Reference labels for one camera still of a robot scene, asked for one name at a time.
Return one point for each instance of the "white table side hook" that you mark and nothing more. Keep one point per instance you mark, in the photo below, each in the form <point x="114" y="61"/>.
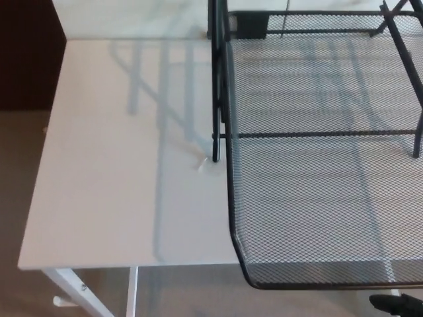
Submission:
<point x="61" y="300"/>

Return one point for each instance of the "dark brown cabinet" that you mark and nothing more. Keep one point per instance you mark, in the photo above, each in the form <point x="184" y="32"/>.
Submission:
<point x="29" y="49"/>

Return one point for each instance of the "black mesh file tray layer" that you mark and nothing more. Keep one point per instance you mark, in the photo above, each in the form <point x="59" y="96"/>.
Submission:
<point x="297" y="198"/>

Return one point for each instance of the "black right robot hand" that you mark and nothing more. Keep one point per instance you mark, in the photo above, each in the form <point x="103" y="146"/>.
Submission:
<point x="393" y="305"/>

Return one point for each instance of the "white table leg frame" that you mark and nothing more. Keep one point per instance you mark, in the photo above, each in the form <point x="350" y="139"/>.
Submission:
<point x="395" y="292"/>
<point x="67" y="281"/>

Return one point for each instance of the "clear tape piece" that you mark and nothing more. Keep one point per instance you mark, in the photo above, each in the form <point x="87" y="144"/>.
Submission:
<point x="202" y="163"/>

